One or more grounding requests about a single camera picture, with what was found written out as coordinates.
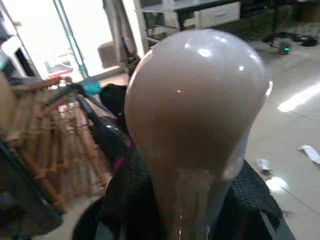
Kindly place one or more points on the white desk with drawer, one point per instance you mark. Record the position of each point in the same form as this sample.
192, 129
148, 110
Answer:
205, 12

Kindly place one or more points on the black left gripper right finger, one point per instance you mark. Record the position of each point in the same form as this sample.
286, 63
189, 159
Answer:
246, 200

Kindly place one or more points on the white paper scrap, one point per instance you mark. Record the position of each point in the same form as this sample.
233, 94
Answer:
264, 165
310, 152

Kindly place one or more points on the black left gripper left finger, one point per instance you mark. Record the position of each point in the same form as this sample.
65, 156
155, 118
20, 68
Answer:
132, 200

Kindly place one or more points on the black tripod stand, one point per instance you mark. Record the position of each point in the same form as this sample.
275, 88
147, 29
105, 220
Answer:
282, 35

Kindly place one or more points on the teal pole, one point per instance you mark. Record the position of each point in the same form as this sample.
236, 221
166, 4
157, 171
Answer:
75, 50

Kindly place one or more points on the brown stool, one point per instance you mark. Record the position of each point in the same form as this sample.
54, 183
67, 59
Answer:
108, 55

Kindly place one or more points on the brown wicker basket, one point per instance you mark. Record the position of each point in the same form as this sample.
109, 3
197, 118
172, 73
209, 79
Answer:
50, 140

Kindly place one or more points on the white appliance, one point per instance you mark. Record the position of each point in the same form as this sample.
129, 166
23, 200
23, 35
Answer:
20, 60

